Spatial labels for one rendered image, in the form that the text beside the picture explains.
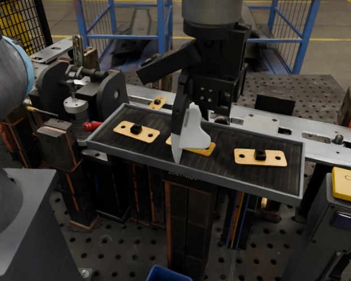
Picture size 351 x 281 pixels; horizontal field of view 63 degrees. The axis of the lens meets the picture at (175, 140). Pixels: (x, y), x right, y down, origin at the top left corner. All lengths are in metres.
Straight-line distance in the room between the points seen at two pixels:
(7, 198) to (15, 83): 0.18
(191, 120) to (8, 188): 0.31
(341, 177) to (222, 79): 0.25
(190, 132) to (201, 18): 0.16
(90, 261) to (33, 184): 0.41
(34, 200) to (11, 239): 0.07
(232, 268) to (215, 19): 0.70
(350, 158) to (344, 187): 0.34
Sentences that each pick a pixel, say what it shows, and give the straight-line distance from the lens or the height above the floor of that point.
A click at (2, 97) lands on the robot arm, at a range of 0.52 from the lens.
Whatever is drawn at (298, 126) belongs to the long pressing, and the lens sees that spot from 0.90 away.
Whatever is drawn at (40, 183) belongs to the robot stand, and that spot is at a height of 1.10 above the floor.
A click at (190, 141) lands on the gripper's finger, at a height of 1.22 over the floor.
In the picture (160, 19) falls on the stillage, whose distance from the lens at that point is 2.79.
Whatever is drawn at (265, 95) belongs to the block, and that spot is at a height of 1.03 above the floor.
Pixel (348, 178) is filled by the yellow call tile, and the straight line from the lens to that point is 0.53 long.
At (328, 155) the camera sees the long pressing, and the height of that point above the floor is 1.00.
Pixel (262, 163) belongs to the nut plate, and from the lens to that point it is 0.49.
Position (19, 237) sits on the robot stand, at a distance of 0.52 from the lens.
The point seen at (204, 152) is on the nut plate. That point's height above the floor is 1.16.
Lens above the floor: 1.49
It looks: 39 degrees down
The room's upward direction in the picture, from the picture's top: straight up
